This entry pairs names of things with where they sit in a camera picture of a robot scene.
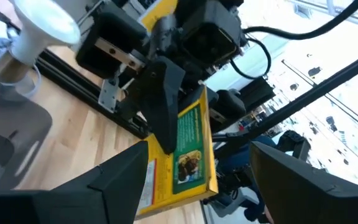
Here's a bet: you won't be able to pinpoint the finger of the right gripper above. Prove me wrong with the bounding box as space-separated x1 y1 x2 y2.
125 55 186 156
208 88 247 133

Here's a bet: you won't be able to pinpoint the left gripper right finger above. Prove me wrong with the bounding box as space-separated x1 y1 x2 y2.
249 141 358 224

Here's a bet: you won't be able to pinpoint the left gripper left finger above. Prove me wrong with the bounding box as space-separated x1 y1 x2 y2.
50 140 150 224

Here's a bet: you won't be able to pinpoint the yellow green crayon box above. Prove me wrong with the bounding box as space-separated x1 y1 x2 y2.
134 0 219 220

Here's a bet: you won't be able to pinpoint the blue device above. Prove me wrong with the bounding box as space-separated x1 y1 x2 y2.
215 134 277 222

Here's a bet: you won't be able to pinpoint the white mushroom lamp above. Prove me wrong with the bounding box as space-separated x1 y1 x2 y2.
0 0 81 84

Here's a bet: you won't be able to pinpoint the dark grey plastic bin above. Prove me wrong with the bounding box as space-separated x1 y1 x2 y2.
0 73 53 191

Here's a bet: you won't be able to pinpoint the black aluminium frame rails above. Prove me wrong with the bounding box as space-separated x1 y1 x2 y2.
37 49 151 140

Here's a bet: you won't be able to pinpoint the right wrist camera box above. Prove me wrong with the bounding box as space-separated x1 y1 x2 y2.
178 0 246 71

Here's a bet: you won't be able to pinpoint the black rig frame beam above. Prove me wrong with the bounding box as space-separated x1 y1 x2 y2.
213 46 358 158

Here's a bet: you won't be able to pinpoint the right arm black cables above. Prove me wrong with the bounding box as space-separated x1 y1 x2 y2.
229 0 358 80

